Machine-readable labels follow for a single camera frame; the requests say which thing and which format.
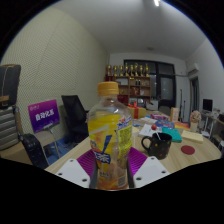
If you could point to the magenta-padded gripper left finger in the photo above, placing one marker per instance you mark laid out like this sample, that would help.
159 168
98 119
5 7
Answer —
85 163

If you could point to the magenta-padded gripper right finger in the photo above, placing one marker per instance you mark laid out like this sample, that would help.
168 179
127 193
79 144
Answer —
138 161

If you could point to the orange-capped yellow-label drink bottle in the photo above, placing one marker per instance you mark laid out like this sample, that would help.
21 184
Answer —
110 140

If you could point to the black dotted mug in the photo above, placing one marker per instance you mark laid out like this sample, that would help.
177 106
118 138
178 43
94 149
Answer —
159 146

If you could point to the white open book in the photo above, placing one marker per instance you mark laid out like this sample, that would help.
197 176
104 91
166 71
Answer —
146 130

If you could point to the red lollipop on white stick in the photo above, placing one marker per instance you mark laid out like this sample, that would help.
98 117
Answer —
154 127

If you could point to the teal book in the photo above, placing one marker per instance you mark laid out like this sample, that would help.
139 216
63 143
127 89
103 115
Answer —
173 135

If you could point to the black office chair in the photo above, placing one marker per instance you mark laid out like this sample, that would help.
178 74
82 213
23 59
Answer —
74 116

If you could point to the tall standing card box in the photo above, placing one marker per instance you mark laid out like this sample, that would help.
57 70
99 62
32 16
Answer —
174 114

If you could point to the yellow paper envelope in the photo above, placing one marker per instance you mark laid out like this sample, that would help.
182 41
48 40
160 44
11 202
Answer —
192 136

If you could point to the purple sign board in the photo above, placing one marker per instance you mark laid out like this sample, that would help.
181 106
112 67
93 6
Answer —
43 115

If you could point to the black tripod stand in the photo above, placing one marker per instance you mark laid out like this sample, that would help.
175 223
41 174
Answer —
182 106

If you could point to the pink flowers in white pot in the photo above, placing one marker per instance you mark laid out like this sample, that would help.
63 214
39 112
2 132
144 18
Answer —
195 118

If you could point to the wooden shelf unit with trophies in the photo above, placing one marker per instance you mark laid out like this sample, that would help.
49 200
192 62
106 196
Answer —
135 88

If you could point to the black framed glass door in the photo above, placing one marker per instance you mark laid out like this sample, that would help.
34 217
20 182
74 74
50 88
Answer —
165 88

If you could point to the cluttered wooden side desk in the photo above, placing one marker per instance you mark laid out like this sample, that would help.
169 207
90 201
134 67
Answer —
215 125

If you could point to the silver ribbed suitcase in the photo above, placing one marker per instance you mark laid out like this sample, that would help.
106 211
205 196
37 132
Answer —
7 128

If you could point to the black computer monitor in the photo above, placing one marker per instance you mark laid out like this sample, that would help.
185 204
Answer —
207 105

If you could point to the ceiling tube light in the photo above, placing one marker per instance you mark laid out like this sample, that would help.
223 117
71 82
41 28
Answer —
156 2

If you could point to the white wall air conditioner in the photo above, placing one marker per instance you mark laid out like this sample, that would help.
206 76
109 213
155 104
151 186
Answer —
193 69

